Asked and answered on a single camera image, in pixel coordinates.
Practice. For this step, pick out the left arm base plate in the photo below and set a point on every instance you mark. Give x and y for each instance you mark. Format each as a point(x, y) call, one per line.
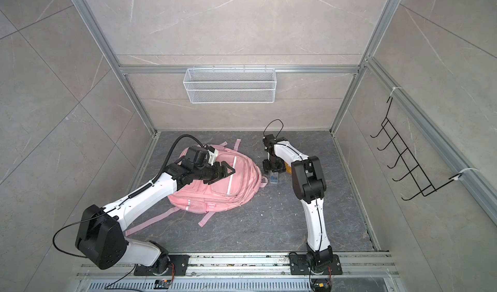
point(175, 264)

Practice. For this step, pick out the clear plastic compass box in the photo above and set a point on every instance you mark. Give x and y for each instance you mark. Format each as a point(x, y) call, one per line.
point(273, 178)

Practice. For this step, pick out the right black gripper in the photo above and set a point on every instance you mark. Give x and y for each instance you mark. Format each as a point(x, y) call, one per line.
point(266, 166)

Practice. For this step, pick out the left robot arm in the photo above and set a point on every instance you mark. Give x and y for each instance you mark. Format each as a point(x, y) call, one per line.
point(101, 234)

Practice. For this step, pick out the pink school backpack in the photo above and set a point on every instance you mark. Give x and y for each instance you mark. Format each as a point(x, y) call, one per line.
point(223, 195)

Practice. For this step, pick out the white cable tie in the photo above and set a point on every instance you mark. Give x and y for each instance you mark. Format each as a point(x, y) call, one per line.
point(394, 89)
point(464, 171)

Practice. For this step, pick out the white wire mesh basket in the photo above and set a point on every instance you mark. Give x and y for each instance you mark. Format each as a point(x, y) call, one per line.
point(230, 85)

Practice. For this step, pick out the aluminium mounting rail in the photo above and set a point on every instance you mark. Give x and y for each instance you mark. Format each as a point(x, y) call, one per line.
point(281, 265)

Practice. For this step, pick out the white cable tie lower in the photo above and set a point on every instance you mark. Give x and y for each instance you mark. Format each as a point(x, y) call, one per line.
point(464, 171)

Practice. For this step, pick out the black wall hook rack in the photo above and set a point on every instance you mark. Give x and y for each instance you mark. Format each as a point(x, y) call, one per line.
point(405, 157)

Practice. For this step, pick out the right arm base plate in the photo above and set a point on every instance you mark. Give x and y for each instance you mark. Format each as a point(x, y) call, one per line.
point(310, 264)

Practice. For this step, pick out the yellow card wallet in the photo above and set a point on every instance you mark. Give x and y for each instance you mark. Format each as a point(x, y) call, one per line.
point(288, 168)

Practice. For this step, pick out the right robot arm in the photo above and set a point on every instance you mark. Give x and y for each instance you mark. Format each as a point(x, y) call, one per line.
point(309, 186)

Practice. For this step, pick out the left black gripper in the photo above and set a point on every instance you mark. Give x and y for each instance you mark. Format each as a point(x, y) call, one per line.
point(220, 173)

